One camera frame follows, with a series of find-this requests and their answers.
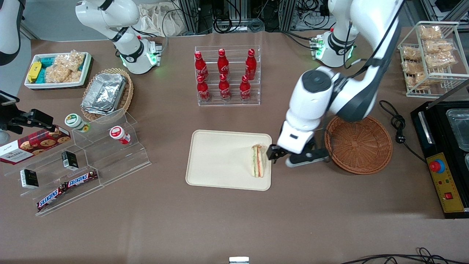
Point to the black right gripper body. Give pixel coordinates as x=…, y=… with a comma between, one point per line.
x=19, y=121

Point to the triangle sandwich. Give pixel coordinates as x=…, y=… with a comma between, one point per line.
x=258, y=161

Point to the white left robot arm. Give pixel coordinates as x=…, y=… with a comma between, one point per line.
x=370, y=22

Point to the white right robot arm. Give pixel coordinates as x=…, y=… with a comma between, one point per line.
x=128, y=47

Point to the cream rectangular plastic tray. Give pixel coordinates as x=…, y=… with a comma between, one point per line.
x=220, y=161

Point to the round brown wicker basket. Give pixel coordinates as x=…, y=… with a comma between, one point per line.
x=361, y=146

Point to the oval light wicker basket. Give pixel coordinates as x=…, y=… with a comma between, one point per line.
x=128, y=91

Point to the red Walkers cookie box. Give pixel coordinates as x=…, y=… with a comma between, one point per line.
x=33, y=146

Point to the green lid small jar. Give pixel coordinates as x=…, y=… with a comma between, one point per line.
x=75, y=121

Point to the white rectangular snack bin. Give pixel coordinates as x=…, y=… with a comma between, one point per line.
x=58, y=85

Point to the teal snack packet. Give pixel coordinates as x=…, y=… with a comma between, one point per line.
x=41, y=76
x=47, y=61

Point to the clear bag of puffed snacks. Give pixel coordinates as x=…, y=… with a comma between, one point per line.
x=60, y=75
x=71, y=60

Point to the yellow snack packet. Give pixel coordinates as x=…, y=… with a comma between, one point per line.
x=34, y=71

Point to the small black box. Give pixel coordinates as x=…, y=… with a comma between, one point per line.
x=29, y=179
x=69, y=160

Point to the clear acrylic bottle rack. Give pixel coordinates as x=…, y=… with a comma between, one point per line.
x=256, y=99

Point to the stack of foil trays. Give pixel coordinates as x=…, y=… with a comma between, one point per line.
x=104, y=93

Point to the red cola bottle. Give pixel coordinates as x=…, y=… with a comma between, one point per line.
x=200, y=66
x=245, y=90
x=223, y=64
x=250, y=66
x=224, y=89
x=203, y=90

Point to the Snickers chocolate bar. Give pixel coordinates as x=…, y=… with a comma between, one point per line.
x=51, y=198
x=81, y=178

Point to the red lid small jar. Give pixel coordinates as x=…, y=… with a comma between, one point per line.
x=118, y=134

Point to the clear acrylic step display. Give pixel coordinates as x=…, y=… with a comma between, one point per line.
x=110, y=157

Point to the clear bag of fried snacks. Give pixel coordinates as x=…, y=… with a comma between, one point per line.
x=430, y=32
x=411, y=53
x=441, y=60
x=412, y=67
x=416, y=81
x=438, y=46

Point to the black sealing machine yellow panel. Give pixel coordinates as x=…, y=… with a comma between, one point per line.
x=436, y=146

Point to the white cloth bag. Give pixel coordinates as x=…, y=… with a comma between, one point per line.
x=157, y=18

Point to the metal pan in machine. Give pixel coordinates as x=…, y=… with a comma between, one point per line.
x=460, y=128

